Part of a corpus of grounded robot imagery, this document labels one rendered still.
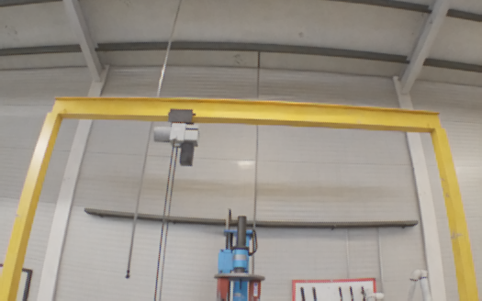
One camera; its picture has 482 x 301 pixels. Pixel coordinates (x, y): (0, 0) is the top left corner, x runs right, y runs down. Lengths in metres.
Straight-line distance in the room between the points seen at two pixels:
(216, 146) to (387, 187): 3.45
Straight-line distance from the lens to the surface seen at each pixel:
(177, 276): 6.10
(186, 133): 4.10
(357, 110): 4.60
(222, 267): 4.30
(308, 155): 6.81
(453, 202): 4.47
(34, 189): 4.50
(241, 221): 4.20
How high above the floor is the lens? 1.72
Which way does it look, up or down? 29 degrees up
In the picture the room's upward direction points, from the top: 3 degrees clockwise
